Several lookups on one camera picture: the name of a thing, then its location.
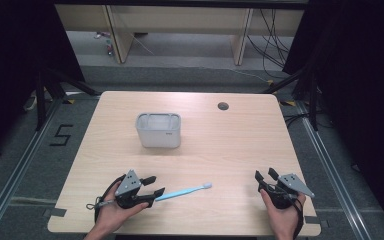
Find white plastic container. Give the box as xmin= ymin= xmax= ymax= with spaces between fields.
xmin=135 ymin=112 xmax=182 ymax=149

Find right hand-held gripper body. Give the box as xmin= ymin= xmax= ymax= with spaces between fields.
xmin=261 ymin=172 xmax=316 ymax=210

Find black metal stand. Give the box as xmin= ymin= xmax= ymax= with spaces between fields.
xmin=34 ymin=65 xmax=102 ymax=132
xmin=261 ymin=63 xmax=320 ymax=132

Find small colourful floor items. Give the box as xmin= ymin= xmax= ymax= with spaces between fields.
xmin=93 ymin=30 xmax=115 ymax=57

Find black wrist strap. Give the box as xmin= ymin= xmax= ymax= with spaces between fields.
xmin=93 ymin=173 xmax=128 ymax=224
xmin=291 ymin=195 xmax=306 ymax=240

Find silver metal clip cord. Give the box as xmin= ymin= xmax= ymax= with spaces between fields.
xmin=85 ymin=199 xmax=118 ymax=211

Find light wooden desk frame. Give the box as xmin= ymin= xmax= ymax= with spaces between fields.
xmin=54 ymin=3 xmax=306 ymax=67

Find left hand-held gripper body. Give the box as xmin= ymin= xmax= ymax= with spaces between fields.
xmin=114 ymin=169 xmax=148 ymax=210

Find person's left hand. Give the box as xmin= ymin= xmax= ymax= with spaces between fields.
xmin=94 ymin=181 xmax=150 ymax=234

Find light blue toothbrush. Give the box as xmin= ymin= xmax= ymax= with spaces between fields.
xmin=154 ymin=181 xmax=214 ymax=202

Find black curtain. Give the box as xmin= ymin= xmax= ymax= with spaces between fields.
xmin=281 ymin=0 xmax=384 ymax=232
xmin=0 ymin=0 xmax=87 ymax=168

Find bundle of black cables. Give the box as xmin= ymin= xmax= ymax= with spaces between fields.
xmin=245 ymin=7 xmax=295 ymax=80

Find person's right hand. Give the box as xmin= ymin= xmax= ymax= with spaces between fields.
xmin=259 ymin=189 xmax=307 ymax=239

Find aluminium floor rail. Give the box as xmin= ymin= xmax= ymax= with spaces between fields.
xmin=295 ymin=99 xmax=372 ymax=240
xmin=0 ymin=97 xmax=64 ymax=240

